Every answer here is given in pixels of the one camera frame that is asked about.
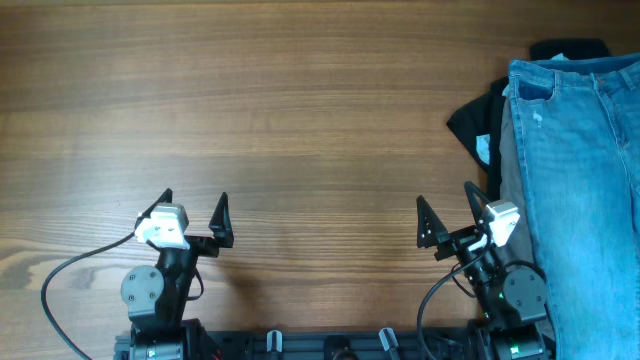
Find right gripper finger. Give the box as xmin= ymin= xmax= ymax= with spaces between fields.
xmin=416 ymin=195 xmax=449 ymax=248
xmin=464 ymin=181 xmax=491 ymax=223

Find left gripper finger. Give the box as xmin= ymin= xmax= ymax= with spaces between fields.
xmin=209 ymin=192 xmax=234 ymax=248
xmin=136 ymin=188 xmax=173 ymax=225

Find light blue denim jeans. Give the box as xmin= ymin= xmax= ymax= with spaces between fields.
xmin=509 ymin=54 xmax=639 ymax=359

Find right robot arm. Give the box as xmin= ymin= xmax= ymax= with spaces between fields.
xmin=416 ymin=181 xmax=555 ymax=359

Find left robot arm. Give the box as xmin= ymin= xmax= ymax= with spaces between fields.
xmin=113 ymin=189 xmax=234 ymax=360

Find grey khaki trousers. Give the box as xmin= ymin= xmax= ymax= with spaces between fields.
xmin=497 ymin=96 xmax=557 ymax=341

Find black t-shirt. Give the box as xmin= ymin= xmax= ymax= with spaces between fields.
xmin=446 ymin=38 xmax=611 ymax=200

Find teal t-shirt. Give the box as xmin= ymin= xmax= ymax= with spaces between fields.
xmin=501 ymin=53 xmax=571 ymax=97

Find black mounting rail base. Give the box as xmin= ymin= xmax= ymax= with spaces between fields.
xmin=113 ymin=326 xmax=557 ymax=360

